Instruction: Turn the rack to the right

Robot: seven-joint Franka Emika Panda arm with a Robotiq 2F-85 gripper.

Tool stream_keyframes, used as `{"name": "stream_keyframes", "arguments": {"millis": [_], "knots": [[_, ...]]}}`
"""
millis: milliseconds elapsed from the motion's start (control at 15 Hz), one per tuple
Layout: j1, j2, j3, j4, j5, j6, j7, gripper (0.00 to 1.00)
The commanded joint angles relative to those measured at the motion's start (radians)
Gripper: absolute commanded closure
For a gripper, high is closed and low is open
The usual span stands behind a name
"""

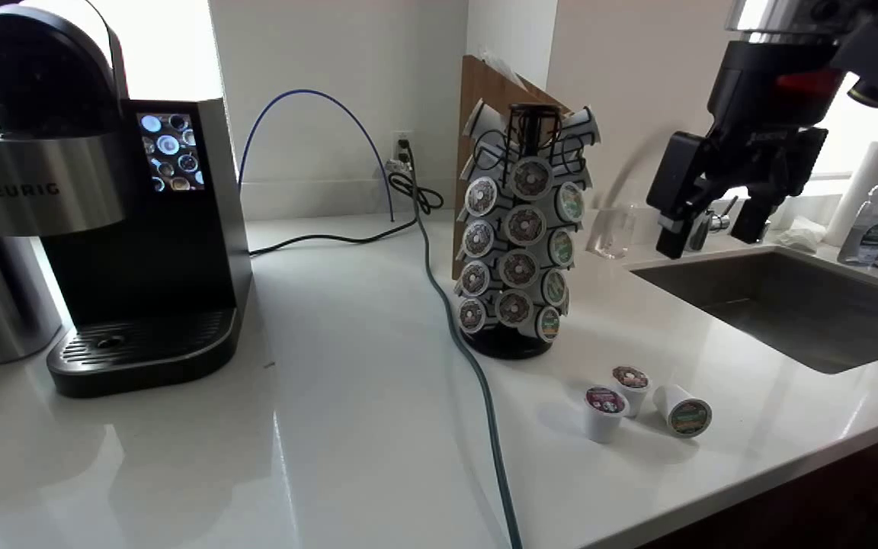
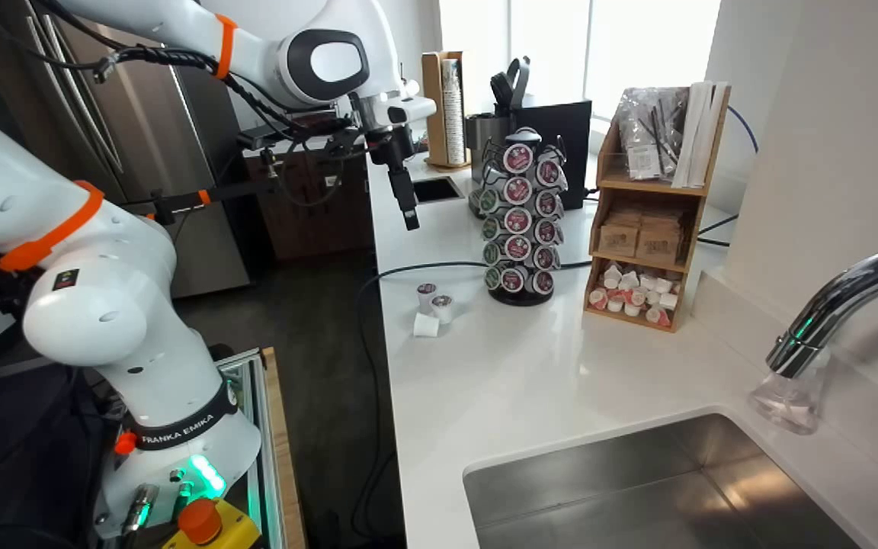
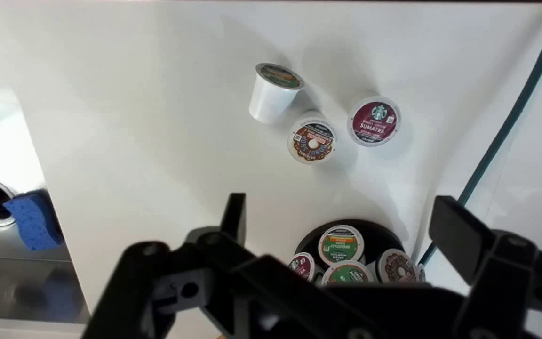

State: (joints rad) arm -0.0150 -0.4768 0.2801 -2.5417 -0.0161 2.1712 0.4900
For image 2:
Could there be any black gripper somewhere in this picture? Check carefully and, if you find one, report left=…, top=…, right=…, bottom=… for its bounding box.
left=359, top=120, right=427, bottom=235

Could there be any black wire coffee pod carousel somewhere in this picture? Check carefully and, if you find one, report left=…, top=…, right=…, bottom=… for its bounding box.
left=471, top=121, right=570, bottom=308

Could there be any dark wooden cabinet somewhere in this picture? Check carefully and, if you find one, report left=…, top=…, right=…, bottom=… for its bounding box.
left=242, top=140, right=375, bottom=268

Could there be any red lid coffee pod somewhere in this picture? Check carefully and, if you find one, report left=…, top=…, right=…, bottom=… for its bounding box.
left=501, top=230, right=537, bottom=268
left=493, top=263, right=535, bottom=299
left=501, top=205, right=537, bottom=237
left=501, top=173, right=537, bottom=208
left=535, top=185, right=567, bottom=223
left=535, top=155, right=570, bottom=192
left=535, top=216, right=567, bottom=249
left=526, top=268, right=560, bottom=299
left=501, top=140, right=541, bottom=176
left=532, top=245, right=565, bottom=274

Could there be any white paper cup stack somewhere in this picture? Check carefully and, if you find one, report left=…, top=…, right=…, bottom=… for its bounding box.
left=440, top=55, right=471, bottom=163

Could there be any black coffee machine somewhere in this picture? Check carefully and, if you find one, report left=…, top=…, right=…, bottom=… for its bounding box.
left=463, top=55, right=598, bottom=214

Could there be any brown sugar packet stack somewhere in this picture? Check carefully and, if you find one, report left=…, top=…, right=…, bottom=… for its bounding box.
left=594, top=208, right=645, bottom=263
left=638, top=209, right=690, bottom=264

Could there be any creamer cups pile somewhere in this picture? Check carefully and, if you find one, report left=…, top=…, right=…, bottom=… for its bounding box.
left=587, top=263, right=683, bottom=333

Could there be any stainless steel refrigerator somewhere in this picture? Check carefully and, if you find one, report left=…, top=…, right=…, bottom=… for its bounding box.
left=0, top=0, right=252, bottom=303

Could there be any clear bag of stirrers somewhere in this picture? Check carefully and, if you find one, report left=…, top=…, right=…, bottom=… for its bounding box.
left=619, top=84, right=691, bottom=185

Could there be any wooden board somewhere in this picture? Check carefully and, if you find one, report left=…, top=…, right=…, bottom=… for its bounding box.
left=255, top=345, right=312, bottom=549

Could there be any wooden condiment organizer shelf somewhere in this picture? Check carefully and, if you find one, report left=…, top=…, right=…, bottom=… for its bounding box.
left=582, top=80, right=736, bottom=335

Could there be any stainless steel sink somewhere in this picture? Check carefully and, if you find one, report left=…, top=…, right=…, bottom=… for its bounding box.
left=461, top=407, right=863, bottom=549

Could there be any yellow red emergency stop button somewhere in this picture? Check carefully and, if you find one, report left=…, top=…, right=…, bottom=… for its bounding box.
left=162, top=496, right=263, bottom=549

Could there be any clear plastic faucet cover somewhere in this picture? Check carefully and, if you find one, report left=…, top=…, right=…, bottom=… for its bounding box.
left=751, top=346, right=834, bottom=438

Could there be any chrome kitchen faucet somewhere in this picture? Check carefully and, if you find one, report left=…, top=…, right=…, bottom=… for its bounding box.
left=763, top=237, right=878, bottom=381

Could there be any black power cable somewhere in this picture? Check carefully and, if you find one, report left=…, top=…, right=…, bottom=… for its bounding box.
left=359, top=256, right=598, bottom=299

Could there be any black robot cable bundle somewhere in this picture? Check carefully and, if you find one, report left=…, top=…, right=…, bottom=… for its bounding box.
left=37, top=0, right=365, bottom=146

